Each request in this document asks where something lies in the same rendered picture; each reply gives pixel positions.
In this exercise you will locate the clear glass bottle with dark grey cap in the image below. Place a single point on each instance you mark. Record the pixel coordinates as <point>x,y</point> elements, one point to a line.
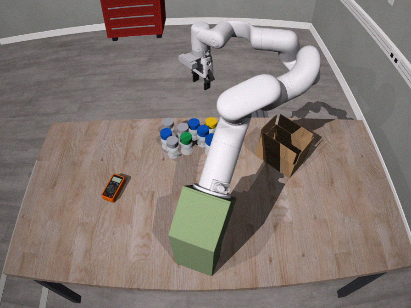
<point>173,147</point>
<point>181,128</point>
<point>168,123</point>

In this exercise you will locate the orange digital multimeter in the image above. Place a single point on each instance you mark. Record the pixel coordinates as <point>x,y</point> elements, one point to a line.
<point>113,188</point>

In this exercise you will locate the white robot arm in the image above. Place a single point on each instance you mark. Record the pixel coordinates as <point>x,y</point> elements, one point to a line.
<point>236,104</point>

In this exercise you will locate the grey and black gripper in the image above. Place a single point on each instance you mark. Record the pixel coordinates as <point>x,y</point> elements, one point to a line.
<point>204,69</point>

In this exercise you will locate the blue-capped white bottle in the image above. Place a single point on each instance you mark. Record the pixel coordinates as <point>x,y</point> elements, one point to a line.
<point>165,133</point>
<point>202,131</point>
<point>208,140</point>
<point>193,125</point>

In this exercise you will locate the clear glass bottle with yellow cap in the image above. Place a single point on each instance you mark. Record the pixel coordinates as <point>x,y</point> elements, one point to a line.
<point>211,123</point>

